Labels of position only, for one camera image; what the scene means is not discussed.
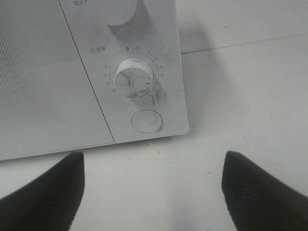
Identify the round door release button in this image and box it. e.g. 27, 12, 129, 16
131, 110, 163, 133

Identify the white lower timer knob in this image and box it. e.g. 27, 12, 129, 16
114, 58, 154, 99

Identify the white microwave oven body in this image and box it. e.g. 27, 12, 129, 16
0, 0, 190, 162

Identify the white microwave door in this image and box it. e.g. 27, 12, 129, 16
0, 0, 114, 160

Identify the white upper power knob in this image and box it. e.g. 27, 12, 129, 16
92, 0, 138, 26

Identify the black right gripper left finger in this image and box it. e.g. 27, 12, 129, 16
0, 152, 84, 231

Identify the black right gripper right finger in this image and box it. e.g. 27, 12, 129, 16
221, 151, 308, 231

